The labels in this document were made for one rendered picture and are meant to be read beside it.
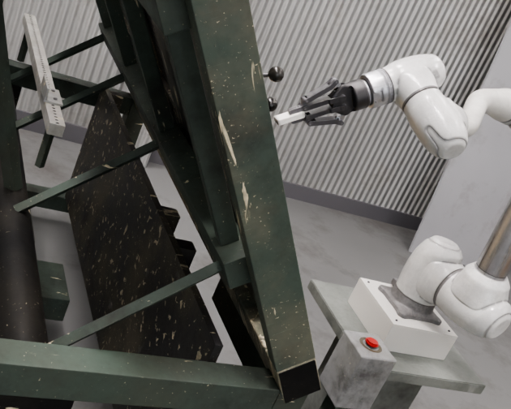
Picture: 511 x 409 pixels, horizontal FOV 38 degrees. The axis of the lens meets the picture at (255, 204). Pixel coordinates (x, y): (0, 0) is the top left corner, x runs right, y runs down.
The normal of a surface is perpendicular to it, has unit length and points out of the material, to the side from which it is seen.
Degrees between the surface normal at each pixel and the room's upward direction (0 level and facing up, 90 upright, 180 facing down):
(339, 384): 90
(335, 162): 90
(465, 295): 93
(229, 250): 34
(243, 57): 90
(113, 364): 0
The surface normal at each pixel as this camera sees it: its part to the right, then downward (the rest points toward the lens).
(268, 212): 0.32, 0.48
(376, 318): -0.88, -0.22
